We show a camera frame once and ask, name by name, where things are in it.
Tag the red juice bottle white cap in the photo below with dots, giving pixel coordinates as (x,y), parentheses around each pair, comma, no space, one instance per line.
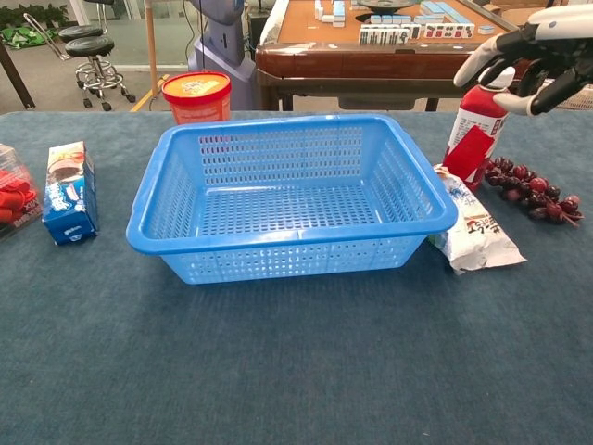
(477,120)

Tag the wooden mahjong table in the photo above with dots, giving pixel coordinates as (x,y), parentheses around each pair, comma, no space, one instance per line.
(370,60)

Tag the white snack bag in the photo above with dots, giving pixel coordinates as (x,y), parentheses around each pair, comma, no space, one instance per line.
(477,232)

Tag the blue cookie box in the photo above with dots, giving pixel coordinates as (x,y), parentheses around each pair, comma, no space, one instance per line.
(69,199)

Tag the dark table leg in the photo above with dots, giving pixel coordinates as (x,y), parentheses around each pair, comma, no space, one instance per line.
(16,79)

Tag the purple grape bunch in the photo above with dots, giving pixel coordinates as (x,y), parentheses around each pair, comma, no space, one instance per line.
(533,190)

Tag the wooden pole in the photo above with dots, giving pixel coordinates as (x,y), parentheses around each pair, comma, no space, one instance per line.
(151,46)

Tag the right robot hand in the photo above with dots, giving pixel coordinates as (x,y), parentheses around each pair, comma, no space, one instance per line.
(560,41)

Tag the red tub orange lid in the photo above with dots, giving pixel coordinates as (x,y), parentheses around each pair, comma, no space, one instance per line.
(194,104)

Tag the green plants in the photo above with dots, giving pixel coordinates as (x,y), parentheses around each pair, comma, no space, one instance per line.
(28,23)

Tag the grey blue machine base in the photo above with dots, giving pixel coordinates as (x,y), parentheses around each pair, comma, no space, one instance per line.
(222,41)

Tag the clear package red contents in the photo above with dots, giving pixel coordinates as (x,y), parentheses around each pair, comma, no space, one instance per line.
(14,194)

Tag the face-up mahjong tile row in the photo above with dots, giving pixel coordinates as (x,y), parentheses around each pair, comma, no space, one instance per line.
(417,33)

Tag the stacked blue mahjong tiles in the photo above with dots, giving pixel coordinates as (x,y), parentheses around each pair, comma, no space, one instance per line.
(330,11)

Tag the single blue-backed mahjong tile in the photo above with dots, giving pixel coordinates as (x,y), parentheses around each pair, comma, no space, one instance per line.
(486,30)

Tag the teal table cloth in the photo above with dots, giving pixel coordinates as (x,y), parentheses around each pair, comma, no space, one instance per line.
(278,371)

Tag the black round stool chrome base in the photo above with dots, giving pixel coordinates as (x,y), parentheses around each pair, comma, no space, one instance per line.
(81,31)
(90,46)

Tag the white plastic crate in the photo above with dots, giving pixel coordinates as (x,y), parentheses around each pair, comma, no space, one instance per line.
(581,99)

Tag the blue plastic basket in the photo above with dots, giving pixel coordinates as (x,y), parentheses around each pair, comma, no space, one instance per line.
(296,252)

